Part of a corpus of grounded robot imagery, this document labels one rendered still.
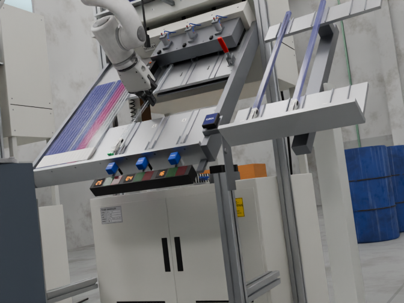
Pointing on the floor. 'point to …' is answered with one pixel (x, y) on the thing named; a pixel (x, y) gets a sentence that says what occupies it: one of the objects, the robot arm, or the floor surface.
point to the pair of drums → (377, 191)
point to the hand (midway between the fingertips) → (149, 99)
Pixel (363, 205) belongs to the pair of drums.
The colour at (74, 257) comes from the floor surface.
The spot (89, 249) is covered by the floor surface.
